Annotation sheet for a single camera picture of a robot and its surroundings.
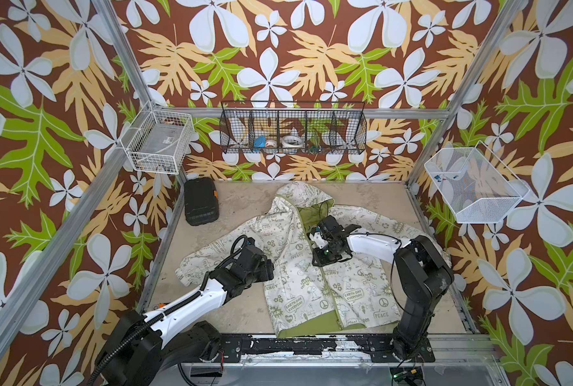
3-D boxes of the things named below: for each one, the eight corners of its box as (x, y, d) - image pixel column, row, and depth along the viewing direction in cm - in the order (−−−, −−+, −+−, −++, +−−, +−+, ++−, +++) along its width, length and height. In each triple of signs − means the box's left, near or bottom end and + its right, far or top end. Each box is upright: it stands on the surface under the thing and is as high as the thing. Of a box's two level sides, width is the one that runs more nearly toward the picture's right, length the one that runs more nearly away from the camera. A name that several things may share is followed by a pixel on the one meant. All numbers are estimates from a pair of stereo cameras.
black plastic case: (186, 228, 105) (182, 220, 101) (188, 188, 121) (184, 179, 116) (219, 222, 107) (216, 214, 103) (216, 183, 123) (214, 175, 118)
